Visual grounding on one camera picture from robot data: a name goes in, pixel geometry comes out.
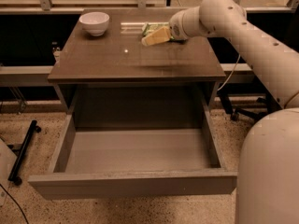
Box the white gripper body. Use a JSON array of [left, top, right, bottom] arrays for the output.
[[169, 7, 206, 40]]

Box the white floor plate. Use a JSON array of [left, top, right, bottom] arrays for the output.
[[0, 139, 17, 206]]

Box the black office chair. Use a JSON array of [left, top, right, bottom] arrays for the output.
[[229, 95, 274, 122]]

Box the black floor cable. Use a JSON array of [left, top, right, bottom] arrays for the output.
[[0, 185, 28, 224]]

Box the green jalapeno chip bag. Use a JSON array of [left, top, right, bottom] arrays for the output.
[[142, 22, 178, 42]]

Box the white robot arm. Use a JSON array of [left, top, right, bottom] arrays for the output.
[[142, 0, 299, 224]]

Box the white cable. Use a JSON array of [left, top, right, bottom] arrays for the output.
[[217, 53, 241, 91]]

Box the grey drawer cabinet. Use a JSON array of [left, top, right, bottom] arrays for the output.
[[49, 9, 224, 130]]

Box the metal window rail frame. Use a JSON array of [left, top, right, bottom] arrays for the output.
[[0, 0, 299, 16]]

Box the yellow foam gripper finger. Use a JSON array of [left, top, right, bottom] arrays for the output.
[[141, 26, 171, 46]]

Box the white ceramic bowl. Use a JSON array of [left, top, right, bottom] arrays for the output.
[[79, 11, 109, 36]]

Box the black wheeled stand leg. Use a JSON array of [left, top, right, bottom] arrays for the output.
[[7, 119, 41, 186]]

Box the open grey top drawer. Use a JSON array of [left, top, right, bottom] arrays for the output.
[[29, 86, 236, 200]]

